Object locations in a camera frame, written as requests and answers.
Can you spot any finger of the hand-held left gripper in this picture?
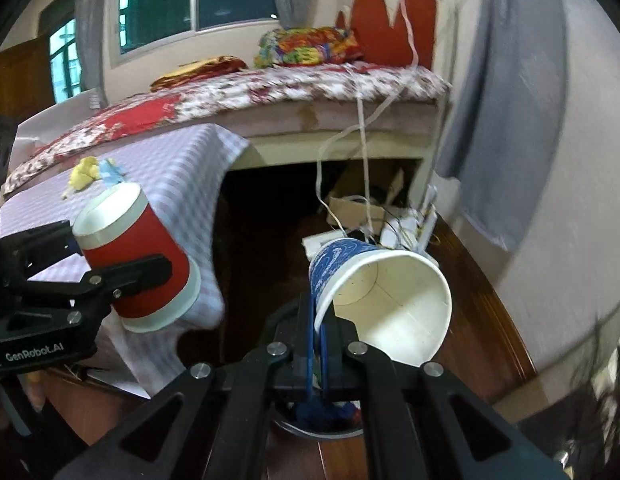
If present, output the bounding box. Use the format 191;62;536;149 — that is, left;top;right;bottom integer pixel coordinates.
20;255;173;322
0;219;83;281

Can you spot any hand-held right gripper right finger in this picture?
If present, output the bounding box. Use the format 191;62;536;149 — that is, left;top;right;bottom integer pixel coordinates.
320;310;570;480

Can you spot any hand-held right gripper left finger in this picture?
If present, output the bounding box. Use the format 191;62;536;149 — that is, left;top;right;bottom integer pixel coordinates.
52;305;321;480

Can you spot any red paper cup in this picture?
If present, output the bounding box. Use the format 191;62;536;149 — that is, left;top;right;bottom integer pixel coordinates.
71;182;201;333

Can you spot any blue cloth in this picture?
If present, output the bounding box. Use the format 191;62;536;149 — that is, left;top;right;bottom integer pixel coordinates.
295;400;361;433

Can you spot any blue paper cup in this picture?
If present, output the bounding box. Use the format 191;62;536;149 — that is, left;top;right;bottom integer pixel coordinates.
308;238;453;368

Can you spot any person's left hand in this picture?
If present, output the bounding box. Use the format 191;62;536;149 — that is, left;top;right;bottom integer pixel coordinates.
25;369;50;413

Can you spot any light blue crumpled paper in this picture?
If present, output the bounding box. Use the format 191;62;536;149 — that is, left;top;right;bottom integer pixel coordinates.
97;158;128;188

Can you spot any white flat device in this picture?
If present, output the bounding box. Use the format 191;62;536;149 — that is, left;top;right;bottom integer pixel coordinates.
302;230;348;261

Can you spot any pink checkered tablecloth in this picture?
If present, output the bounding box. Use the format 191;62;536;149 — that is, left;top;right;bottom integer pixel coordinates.
0;122;251;398

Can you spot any white power strip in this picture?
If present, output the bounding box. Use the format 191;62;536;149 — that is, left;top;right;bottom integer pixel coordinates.
380;210;435;256

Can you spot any brown cardboard box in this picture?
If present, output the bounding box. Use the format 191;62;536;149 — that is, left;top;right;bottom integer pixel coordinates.
327;170;405;231

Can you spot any brown wooden door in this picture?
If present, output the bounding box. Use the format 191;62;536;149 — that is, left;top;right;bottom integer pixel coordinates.
0;35;56;123

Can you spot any narrow side window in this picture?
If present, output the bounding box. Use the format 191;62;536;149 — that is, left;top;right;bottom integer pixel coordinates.
49;17;83;103

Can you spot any pale grey curtain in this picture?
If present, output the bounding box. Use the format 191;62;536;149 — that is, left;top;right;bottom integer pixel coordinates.
75;0;123;103

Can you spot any yellow and red folded blanket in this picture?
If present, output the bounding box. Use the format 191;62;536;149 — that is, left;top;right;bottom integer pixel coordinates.
150;56;248;92

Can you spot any red floral bedsheet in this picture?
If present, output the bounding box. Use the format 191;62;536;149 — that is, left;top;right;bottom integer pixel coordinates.
2;62;453;196

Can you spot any long grey curtain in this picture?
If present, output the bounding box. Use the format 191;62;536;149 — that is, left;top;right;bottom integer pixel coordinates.
437;0;565;253

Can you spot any colourful patterned pillow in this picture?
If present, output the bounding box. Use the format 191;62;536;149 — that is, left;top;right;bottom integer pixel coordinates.
254;26;363;69

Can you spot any large white-framed window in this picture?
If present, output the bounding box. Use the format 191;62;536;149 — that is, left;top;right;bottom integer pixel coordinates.
110;0;281;61

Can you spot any red padded headboard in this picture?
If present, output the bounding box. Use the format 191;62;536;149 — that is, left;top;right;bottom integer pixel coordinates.
337;0;458;71

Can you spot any beige bed frame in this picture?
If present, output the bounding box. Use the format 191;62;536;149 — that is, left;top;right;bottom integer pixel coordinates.
235;97;441;196

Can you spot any looped white cable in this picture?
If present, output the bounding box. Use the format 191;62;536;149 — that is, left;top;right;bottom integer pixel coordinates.
316;92;408;233

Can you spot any long white cable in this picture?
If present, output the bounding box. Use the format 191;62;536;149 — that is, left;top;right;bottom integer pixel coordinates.
356;0;419;243

